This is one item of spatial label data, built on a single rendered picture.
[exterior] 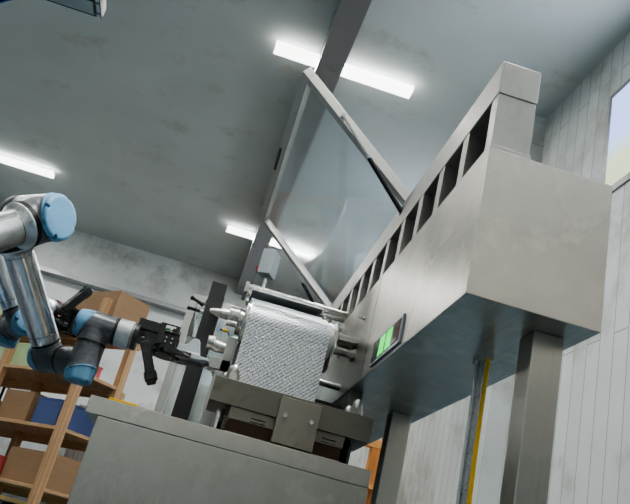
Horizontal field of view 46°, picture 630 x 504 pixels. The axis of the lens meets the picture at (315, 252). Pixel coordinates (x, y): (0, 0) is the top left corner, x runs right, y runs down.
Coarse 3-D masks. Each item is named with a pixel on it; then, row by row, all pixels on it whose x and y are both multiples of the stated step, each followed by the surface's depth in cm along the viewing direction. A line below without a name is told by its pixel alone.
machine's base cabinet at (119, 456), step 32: (96, 448) 160; (128, 448) 161; (160, 448) 163; (192, 448) 164; (96, 480) 158; (128, 480) 159; (160, 480) 160; (192, 480) 161; (224, 480) 163; (256, 480) 164; (288, 480) 165; (320, 480) 167
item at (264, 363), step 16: (256, 336) 202; (240, 352) 200; (256, 352) 201; (272, 352) 202; (288, 352) 202; (304, 352) 203; (240, 368) 198; (256, 368) 199; (272, 368) 200; (288, 368) 201; (304, 368) 202; (320, 368) 202; (256, 384) 198; (272, 384) 198; (288, 384) 199; (304, 384) 200
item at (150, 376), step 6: (144, 342) 193; (144, 348) 192; (150, 348) 193; (144, 354) 192; (150, 354) 192; (144, 360) 191; (150, 360) 192; (144, 366) 191; (150, 366) 191; (144, 372) 192; (150, 372) 191; (156, 372) 192; (144, 378) 191; (150, 378) 190; (156, 378) 192; (150, 384) 192
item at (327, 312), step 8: (248, 288) 242; (256, 288) 239; (264, 288) 240; (256, 296) 243; (264, 296) 242; (272, 296) 240; (280, 296) 240; (288, 296) 240; (280, 304) 245; (288, 304) 243; (296, 304) 241; (304, 304) 240; (312, 304) 241; (320, 304) 242; (304, 312) 247; (312, 312) 245; (320, 312) 243; (328, 312) 244; (336, 312) 241; (344, 312) 242; (336, 320) 248; (344, 320) 248
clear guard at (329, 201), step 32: (320, 128) 233; (288, 160) 266; (320, 160) 245; (352, 160) 227; (288, 192) 282; (320, 192) 258; (352, 192) 238; (384, 192) 221; (288, 224) 299; (320, 224) 273; (352, 224) 250; (384, 224) 231; (320, 256) 289; (352, 256) 264; (320, 288) 307
